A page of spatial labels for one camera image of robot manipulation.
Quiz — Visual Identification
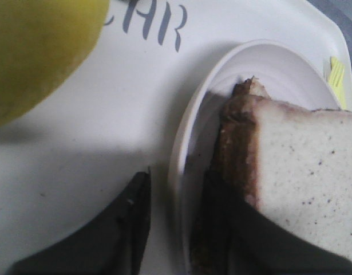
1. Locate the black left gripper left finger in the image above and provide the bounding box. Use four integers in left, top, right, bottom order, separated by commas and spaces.
9, 172, 151, 274

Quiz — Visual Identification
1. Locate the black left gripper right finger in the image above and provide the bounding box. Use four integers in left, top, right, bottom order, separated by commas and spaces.
203, 171, 352, 274

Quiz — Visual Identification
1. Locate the bread slice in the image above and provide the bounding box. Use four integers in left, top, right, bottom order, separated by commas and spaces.
232, 76, 270, 99
189, 95, 352, 274

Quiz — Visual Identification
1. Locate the white round plate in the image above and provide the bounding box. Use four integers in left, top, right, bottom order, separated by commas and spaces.
168, 40, 340, 274

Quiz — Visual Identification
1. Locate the white bear-print tray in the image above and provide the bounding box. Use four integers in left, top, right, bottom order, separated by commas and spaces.
0, 1, 352, 274

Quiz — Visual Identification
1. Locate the yellow plastic fork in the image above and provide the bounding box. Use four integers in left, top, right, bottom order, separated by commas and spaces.
327, 56, 347, 109

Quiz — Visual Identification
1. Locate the yellow lemon front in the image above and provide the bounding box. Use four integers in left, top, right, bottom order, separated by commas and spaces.
0, 1, 109, 126

